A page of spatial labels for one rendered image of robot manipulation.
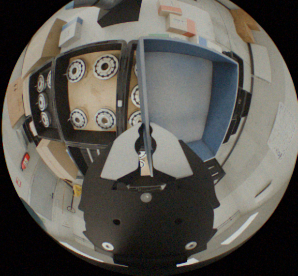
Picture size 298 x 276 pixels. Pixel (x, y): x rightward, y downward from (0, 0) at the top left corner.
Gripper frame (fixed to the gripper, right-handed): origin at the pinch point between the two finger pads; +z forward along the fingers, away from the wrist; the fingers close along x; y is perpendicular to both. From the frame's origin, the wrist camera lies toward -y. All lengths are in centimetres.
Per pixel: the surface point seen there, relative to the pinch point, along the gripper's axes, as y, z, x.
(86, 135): 17.4, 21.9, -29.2
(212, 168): 121, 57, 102
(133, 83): -1.9, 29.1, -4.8
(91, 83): -4.9, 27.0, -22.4
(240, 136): 131, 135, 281
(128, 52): -13.1, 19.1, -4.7
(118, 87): -2.2, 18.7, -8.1
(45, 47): -39, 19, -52
